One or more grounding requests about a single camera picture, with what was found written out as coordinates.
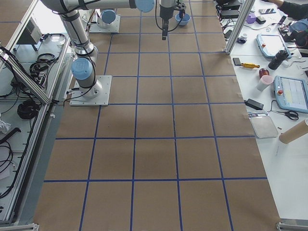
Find purple plastic box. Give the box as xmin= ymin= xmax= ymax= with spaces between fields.
xmin=246 ymin=13 xmax=257 ymax=24

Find aluminium frame post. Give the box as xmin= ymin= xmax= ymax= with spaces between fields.
xmin=224 ymin=0 xmax=255 ymax=55

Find black phone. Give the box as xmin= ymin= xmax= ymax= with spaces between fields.
xmin=232 ymin=57 xmax=242 ymax=66

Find near teach pendant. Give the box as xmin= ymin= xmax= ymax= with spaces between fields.
xmin=273 ymin=76 xmax=308 ymax=114

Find gold cylinder tool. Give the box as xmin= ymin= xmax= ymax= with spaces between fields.
xmin=241 ymin=63 xmax=260 ymax=69

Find teach pendant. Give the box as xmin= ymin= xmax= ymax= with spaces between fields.
xmin=256 ymin=34 xmax=292 ymax=59
xmin=273 ymin=76 xmax=308 ymax=114

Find black power adapter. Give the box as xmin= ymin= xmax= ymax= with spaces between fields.
xmin=244 ymin=99 xmax=264 ymax=110

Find black scissors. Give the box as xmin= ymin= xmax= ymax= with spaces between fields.
xmin=280 ymin=110 xmax=299 ymax=121

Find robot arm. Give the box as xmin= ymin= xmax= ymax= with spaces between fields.
xmin=42 ymin=0 xmax=176 ymax=100
xmin=97 ymin=0 xmax=186 ymax=32

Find grey lidded tray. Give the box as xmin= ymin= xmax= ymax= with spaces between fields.
xmin=247 ymin=110 xmax=278 ymax=139

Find cardboard tube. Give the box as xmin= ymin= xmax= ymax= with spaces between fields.
xmin=279 ymin=118 xmax=308 ymax=144

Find blue bowl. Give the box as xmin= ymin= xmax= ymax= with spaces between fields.
xmin=175 ymin=13 xmax=191 ymax=26

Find red apple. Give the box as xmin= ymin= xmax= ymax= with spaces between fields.
xmin=258 ymin=68 xmax=270 ymax=78

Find black water bottle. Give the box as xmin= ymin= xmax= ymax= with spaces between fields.
xmin=268 ymin=50 xmax=289 ymax=70

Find far teach pendant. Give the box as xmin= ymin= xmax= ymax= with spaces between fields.
xmin=256 ymin=34 xmax=292 ymax=59

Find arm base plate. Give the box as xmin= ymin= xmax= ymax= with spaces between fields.
xmin=90 ymin=15 xmax=120 ymax=34
xmin=69 ymin=75 xmax=112 ymax=106

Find pink white cup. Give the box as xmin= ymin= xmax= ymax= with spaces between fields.
xmin=256 ymin=75 xmax=274 ymax=91

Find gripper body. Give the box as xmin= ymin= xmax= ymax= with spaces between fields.
xmin=177 ymin=2 xmax=186 ymax=14
xmin=159 ymin=0 xmax=174 ymax=19

